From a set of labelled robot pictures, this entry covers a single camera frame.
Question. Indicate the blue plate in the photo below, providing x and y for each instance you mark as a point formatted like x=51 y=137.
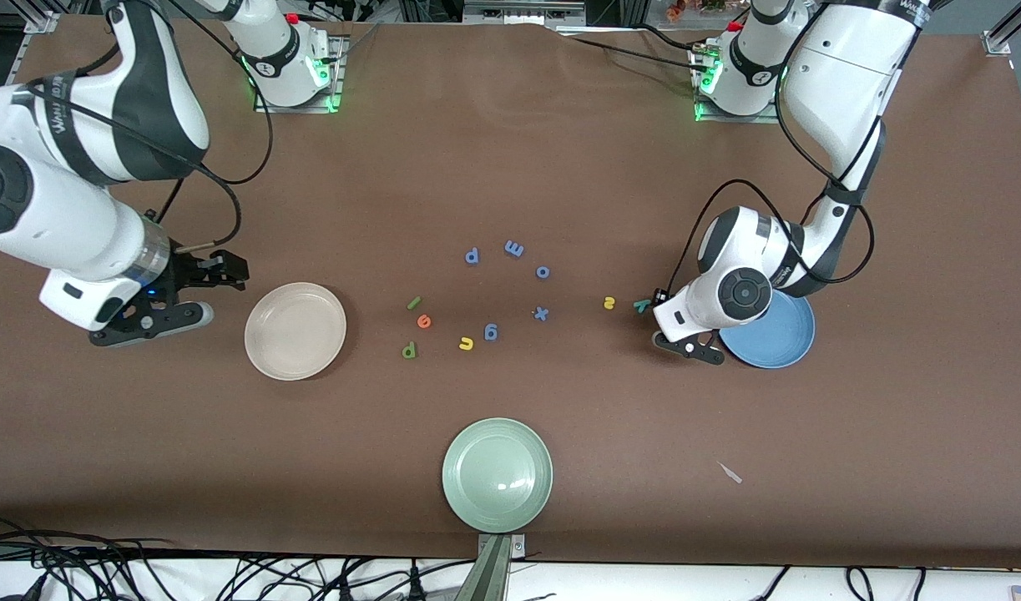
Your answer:
x=777 y=342

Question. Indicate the white tape scrap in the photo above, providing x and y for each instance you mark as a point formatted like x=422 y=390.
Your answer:
x=730 y=472

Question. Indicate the pale green plate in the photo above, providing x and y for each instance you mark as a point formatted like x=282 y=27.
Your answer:
x=497 y=476

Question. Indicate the aluminium frame rail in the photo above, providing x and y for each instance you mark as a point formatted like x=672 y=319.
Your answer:
x=42 y=21
x=1007 y=29

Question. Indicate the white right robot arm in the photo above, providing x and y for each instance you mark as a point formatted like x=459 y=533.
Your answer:
x=59 y=217

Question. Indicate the grey metal frame piece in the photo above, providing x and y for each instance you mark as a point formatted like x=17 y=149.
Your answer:
x=523 y=12

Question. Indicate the blue letter m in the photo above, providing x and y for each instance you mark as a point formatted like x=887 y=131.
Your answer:
x=514 y=249

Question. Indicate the orange plastic object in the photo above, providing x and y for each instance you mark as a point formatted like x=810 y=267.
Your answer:
x=677 y=10

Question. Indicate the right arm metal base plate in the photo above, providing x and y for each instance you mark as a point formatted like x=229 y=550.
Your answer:
x=297 y=109

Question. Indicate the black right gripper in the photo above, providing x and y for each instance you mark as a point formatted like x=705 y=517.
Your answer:
x=186 y=272

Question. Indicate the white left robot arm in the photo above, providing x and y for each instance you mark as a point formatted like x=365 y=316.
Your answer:
x=844 y=83

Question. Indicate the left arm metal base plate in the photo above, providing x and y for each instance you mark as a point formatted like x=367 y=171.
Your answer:
x=740 y=119

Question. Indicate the beige brown plate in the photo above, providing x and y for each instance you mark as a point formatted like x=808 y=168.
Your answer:
x=295 y=331

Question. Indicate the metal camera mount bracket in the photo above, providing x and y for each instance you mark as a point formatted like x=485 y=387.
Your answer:
x=493 y=572

